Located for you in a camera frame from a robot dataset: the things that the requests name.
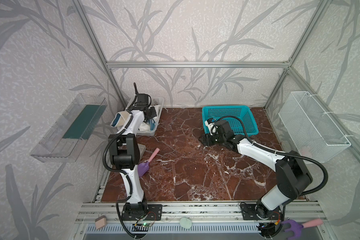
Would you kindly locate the beige sponge block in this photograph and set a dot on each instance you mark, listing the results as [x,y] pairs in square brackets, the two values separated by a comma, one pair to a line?
[100,222]

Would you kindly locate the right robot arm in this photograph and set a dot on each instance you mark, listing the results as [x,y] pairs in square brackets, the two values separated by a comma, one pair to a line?
[293,176]

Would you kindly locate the grey flat stone block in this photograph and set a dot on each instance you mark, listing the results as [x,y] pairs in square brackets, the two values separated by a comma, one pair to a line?
[142,149]

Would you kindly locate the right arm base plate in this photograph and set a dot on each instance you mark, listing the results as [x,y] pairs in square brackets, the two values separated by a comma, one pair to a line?
[259,212]

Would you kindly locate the pale green round disc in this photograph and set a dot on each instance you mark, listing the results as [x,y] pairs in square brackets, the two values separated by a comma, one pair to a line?
[185,223]

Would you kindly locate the white wire mesh basket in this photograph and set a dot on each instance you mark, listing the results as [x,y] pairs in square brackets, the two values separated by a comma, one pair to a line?
[312,129]

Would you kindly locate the clear acrylic wall shelf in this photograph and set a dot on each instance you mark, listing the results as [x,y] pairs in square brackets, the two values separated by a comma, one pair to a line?
[66,139]

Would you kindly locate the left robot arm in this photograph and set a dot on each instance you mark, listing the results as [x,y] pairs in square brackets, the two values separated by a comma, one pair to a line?
[122,154]

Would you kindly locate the grey plastic basket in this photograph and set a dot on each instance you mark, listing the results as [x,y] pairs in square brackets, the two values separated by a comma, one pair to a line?
[156,100]

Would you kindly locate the white crumpled towel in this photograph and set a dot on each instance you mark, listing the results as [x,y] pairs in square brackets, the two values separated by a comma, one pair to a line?
[152,123]

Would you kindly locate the blue beige Doraemon towel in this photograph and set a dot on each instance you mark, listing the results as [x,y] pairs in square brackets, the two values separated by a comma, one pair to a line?
[120,119]

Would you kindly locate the aluminium rail frame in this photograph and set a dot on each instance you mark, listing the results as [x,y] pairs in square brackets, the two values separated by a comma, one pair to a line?
[211,221]

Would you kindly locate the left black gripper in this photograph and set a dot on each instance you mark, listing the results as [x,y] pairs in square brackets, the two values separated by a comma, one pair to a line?
[151,112]

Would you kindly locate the purple pink fork tool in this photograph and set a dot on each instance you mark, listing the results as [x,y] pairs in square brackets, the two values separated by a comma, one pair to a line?
[296,228]

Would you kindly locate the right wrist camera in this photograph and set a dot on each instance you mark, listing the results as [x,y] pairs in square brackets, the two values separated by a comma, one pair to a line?
[211,125]

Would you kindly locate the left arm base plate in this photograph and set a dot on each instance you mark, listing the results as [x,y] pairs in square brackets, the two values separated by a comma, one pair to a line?
[151,212]

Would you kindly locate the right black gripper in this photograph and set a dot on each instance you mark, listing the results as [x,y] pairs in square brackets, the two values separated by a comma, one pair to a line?
[209,139]

